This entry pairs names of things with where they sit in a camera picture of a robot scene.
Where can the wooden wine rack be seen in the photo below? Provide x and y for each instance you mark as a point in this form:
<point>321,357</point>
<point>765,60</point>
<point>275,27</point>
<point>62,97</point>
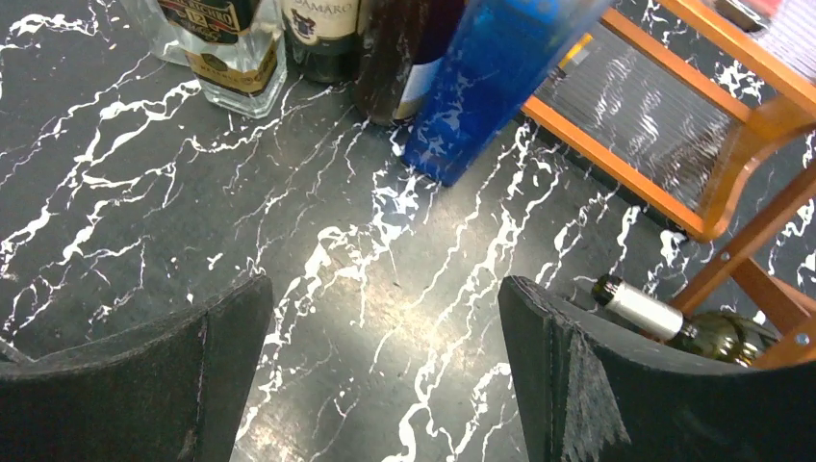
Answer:
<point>789,310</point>

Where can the dark green wine bottle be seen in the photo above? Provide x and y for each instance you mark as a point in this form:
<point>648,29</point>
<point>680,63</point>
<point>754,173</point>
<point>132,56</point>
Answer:
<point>322,38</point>

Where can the dark bottle rack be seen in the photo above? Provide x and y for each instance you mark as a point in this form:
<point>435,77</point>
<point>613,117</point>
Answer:
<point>234,48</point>

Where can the orange wooden shelf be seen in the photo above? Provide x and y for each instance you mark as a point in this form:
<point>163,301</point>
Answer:
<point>681,101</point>

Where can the yellow small object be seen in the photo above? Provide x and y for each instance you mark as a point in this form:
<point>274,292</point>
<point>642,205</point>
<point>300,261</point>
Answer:
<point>577,53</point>

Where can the gold foil wine bottle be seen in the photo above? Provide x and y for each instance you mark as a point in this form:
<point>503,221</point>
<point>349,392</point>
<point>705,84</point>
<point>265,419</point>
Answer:
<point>401,49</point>

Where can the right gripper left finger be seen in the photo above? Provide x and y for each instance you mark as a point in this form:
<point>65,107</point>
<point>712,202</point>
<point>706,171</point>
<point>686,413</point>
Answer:
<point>171,389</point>

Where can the blue glass bottle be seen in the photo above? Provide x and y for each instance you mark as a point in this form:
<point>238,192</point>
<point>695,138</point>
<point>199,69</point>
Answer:
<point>502,51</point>

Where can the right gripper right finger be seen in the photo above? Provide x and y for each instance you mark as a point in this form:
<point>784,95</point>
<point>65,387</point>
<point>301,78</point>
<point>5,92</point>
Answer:
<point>590,390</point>

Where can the silver capped wine bottle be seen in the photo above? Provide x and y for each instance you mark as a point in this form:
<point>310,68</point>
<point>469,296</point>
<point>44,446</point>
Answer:
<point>720,336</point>

